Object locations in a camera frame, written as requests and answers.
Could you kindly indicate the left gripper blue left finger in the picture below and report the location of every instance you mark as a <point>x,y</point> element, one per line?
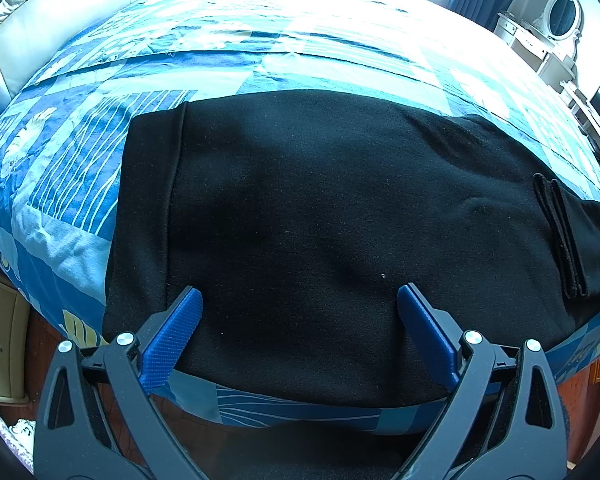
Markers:
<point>164,336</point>

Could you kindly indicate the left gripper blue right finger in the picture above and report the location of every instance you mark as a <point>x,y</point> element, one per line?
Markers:
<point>434,334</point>

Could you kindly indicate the black pants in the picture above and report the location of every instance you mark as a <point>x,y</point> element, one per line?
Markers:
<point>298,215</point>

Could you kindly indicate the cream bedside nightstand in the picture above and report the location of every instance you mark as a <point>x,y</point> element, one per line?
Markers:
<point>14,314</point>

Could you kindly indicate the blue patterned bed sheet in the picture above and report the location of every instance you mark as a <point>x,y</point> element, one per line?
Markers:
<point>62,135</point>

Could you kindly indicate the white dresser table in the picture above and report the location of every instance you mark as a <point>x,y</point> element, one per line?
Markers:
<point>553,67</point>

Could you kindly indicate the white oval vanity mirror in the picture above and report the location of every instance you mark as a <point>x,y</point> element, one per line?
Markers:
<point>561,23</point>

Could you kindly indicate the cream tufted leather headboard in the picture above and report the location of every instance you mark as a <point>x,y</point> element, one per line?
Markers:
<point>40,25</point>

